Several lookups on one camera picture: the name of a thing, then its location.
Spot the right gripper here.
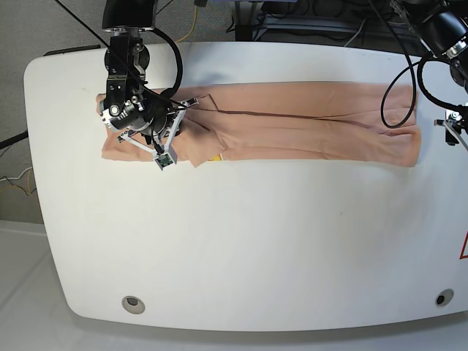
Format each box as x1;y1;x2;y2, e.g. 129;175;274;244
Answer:
117;97;198;157

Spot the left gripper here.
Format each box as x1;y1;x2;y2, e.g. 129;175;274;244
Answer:
434;110;468;150

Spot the peach orange T-shirt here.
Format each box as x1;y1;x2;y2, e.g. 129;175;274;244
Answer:
95;82;422;169

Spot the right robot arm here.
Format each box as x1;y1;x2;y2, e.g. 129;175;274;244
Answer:
99;1;196;165

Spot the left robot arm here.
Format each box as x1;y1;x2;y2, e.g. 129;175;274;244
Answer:
390;1;467;148

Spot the red triangle warning sticker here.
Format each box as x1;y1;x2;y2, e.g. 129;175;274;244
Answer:
459;233;468;260

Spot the black bar at left edge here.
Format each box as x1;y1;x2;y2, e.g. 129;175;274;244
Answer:
0;130;29;150

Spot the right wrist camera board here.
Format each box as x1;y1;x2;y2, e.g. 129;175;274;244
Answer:
153;152;178;170

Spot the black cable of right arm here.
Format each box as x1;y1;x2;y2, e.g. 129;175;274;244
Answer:
146;27;184;103

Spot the yellow cable on floor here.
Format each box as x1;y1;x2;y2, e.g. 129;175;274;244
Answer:
174;3;200;45

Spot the white cable at left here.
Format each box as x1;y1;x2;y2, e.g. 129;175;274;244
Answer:
0;166;34;184

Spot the aluminium frame rack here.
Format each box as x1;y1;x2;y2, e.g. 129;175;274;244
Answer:
233;0;403;47

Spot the right table cable grommet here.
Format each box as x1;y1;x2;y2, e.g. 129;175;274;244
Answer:
435;289;454;307

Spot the table cable grommet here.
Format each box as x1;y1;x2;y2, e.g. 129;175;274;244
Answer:
435;289;454;307
121;296;146;314

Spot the left table cable grommet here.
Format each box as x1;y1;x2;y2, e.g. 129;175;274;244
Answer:
121;296;146;314

